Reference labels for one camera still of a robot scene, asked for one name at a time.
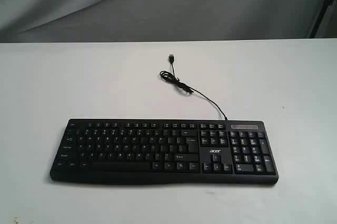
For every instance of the black acer keyboard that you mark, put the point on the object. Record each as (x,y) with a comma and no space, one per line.
(164,151)

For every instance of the black stand pole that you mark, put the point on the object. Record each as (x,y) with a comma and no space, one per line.
(318,20)

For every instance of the grey fabric backdrop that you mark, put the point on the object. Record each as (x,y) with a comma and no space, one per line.
(51,21)

